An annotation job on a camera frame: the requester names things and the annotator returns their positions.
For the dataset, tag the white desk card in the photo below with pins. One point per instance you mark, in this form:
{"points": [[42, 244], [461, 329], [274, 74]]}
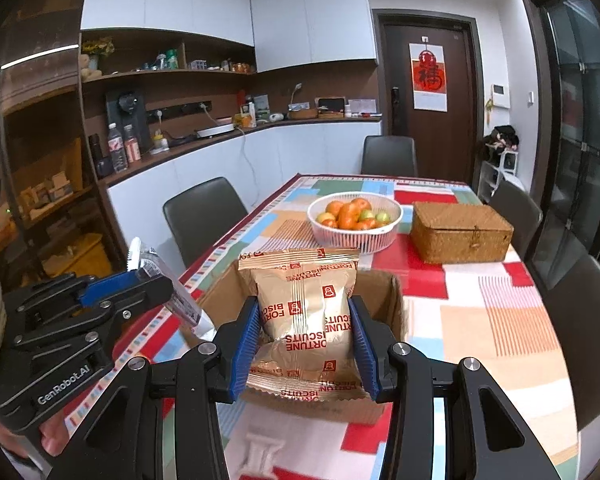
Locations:
{"points": [[364, 106]]}

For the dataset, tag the white upper cabinets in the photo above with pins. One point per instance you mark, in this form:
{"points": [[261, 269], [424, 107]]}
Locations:
{"points": [[230, 5]]}

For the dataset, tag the glass display cabinet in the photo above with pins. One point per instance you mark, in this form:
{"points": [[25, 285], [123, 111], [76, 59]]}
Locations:
{"points": [[40, 160]]}

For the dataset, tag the grey dining chair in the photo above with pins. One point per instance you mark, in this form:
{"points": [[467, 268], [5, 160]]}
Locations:
{"points": [[200, 215], [389, 155], [515, 210], [585, 340]]}

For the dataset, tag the black framed glass door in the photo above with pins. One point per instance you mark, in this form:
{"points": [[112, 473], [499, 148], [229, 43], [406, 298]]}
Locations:
{"points": [[575, 135]]}

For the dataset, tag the woven counter tray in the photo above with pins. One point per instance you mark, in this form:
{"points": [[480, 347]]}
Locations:
{"points": [[302, 113]]}

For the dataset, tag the dark clothes pile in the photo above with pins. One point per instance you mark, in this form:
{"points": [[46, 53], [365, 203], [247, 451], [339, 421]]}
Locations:
{"points": [[500, 139]]}

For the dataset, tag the brown cardboard box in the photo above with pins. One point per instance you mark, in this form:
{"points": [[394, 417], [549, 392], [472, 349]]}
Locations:
{"points": [[380, 310]]}

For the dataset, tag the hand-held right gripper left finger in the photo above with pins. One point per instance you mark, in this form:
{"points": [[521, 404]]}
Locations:
{"points": [[245, 345]]}

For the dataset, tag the clear water bottle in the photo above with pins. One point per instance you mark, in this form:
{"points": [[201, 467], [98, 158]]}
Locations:
{"points": [[117, 150]]}

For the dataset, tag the white plastic fruit basket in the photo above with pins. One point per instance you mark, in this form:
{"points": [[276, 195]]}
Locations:
{"points": [[355, 240]]}

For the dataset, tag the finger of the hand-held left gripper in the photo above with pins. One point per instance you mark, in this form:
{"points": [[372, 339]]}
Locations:
{"points": [[140, 295], [110, 287]]}

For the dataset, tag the pile of orange green fruit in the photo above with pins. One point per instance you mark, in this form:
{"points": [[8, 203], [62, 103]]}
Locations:
{"points": [[350, 215]]}

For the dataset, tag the white snack packet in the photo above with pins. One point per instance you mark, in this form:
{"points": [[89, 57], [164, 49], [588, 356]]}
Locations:
{"points": [[185, 305]]}

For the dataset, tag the black coffee machine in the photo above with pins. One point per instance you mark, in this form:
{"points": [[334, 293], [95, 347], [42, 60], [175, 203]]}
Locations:
{"points": [[127, 105]]}

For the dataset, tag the dark brown door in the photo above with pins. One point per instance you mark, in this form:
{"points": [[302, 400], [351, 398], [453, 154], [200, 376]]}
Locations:
{"points": [[460, 135]]}

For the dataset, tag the pink drink bottle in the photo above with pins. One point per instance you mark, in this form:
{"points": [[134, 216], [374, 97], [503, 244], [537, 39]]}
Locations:
{"points": [[132, 147]]}

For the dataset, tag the white shoe rack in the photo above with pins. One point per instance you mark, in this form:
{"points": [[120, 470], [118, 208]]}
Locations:
{"points": [[495, 182]]}

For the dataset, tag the black framed tablet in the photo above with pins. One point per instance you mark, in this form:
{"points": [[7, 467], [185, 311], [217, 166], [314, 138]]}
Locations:
{"points": [[332, 106]]}

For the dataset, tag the white intercom panel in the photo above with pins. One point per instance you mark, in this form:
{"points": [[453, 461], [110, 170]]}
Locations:
{"points": [[498, 95]]}

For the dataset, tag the person's left hand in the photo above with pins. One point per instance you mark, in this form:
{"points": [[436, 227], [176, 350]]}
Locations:
{"points": [[57, 437]]}

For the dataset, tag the white counter cabinets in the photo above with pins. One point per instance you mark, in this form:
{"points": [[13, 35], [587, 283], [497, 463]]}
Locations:
{"points": [[290, 160]]}

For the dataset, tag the gold biscuit packet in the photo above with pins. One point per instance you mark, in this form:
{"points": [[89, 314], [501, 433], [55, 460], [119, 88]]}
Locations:
{"points": [[305, 305]]}

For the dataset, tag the red white wall calendar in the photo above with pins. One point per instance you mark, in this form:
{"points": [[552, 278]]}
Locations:
{"points": [[428, 77]]}

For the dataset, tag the woven lidded basket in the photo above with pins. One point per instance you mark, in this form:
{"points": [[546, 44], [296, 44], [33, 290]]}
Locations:
{"points": [[460, 235]]}

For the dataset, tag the white desk lamp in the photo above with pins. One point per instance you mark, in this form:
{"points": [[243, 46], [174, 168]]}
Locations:
{"points": [[296, 92]]}

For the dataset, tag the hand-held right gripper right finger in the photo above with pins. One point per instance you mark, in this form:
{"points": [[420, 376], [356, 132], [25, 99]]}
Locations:
{"points": [[365, 350]]}

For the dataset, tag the yellow flower bunch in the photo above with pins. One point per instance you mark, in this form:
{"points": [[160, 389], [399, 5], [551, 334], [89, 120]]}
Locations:
{"points": [[97, 47]]}

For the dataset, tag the yellow storage box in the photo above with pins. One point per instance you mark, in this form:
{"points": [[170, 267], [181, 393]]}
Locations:
{"points": [[80, 257]]}

